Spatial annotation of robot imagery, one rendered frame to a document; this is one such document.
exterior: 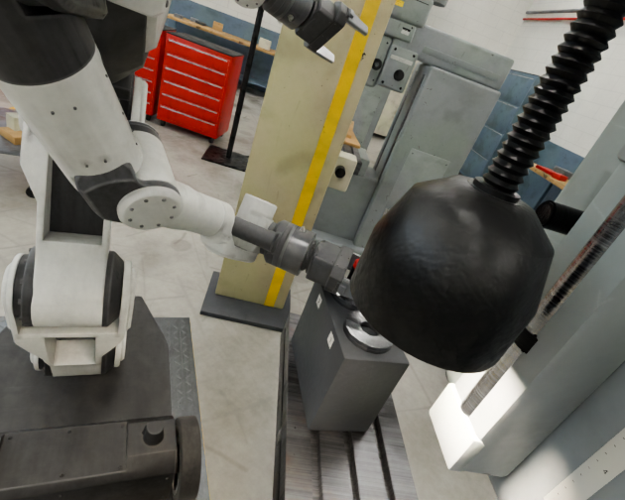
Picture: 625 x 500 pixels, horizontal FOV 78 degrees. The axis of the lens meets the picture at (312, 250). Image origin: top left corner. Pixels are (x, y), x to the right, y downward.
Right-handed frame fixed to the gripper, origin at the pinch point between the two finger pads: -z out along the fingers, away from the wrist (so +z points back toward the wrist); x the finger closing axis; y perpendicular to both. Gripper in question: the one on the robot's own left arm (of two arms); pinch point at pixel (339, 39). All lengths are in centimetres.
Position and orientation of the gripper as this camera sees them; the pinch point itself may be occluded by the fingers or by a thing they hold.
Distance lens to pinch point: 97.7
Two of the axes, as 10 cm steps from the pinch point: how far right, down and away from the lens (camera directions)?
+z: -7.6, -2.4, -6.1
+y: 0.5, -9.5, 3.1
